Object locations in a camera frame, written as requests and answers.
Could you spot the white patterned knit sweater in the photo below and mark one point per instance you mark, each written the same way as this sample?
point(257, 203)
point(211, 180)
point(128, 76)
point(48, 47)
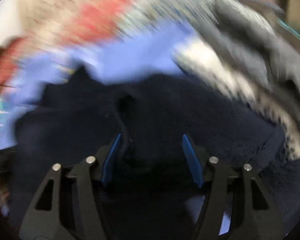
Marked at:
point(197, 57)

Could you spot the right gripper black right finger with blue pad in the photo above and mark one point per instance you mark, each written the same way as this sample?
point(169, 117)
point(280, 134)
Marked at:
point(237, 204)

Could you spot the dark navy fleece garment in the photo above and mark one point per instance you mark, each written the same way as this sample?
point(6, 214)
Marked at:
point(151, 193)

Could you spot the blue printed bed sheet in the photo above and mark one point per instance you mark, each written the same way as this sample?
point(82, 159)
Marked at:
point(114, 61)

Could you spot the red floral blanket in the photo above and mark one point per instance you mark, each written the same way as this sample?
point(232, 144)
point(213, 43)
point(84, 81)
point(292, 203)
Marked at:
point(94, 20)

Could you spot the grey padded jacket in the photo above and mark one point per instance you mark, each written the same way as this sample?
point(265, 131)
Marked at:
point(243, 38)

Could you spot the beige patterned curtain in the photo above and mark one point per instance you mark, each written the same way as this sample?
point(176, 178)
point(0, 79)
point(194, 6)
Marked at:
point(139, 15)

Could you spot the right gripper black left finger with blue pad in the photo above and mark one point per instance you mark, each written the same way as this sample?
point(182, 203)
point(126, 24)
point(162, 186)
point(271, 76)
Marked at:
point(52, 201)

